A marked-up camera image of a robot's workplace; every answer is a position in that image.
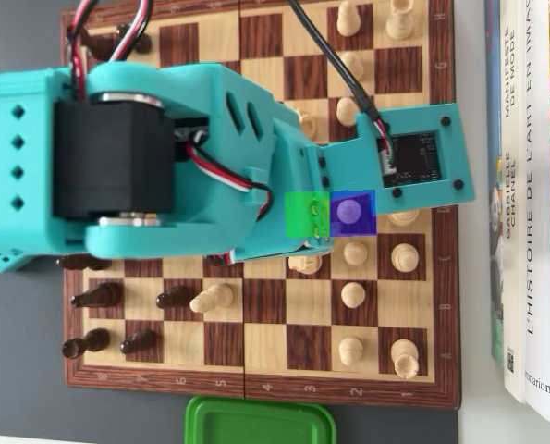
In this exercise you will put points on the dark chess bishop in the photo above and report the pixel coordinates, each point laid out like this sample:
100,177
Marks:
73,263

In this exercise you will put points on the dark pawn bottom left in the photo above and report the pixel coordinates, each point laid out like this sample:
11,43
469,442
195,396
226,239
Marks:
87,343

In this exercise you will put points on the white chess pawn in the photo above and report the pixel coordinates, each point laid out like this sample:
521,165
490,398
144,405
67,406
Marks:
350,350
355,253
352,294
347,111
348,210
348,20

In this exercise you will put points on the white chess bishop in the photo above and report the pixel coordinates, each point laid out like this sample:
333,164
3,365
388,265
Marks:
212,298
405,257

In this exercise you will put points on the white book Manifeste de mode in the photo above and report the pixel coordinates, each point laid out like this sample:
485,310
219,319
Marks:
515,277

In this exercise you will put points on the white chess knight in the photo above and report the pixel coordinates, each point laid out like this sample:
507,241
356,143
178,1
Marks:
304,264
308,124

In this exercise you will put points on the dark chess knight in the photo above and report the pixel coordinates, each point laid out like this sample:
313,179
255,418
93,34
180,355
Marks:
101,295

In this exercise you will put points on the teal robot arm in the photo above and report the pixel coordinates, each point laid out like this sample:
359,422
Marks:
117,157

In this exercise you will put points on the dark chess pawn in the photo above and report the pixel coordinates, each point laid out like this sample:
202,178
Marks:
100,264
138,342
140,44
175,298

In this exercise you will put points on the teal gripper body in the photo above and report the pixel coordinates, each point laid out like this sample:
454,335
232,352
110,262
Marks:
289,162

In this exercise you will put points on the green plastic container lid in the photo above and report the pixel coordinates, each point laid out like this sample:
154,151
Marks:
256,425

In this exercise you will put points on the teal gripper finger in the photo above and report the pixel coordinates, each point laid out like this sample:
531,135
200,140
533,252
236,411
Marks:
320,245

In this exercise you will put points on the dark chess rook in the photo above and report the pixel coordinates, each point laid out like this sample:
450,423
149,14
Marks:
100,46

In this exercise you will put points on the wooden chessboard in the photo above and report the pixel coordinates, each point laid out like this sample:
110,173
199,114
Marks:
265,351

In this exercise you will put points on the teal wrist camera module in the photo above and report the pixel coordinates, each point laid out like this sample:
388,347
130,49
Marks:
452,152

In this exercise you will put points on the white chess rook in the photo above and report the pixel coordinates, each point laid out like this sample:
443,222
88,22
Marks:
400,23
405,358

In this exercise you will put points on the blue book with moon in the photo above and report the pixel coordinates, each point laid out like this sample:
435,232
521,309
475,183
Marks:
494,139

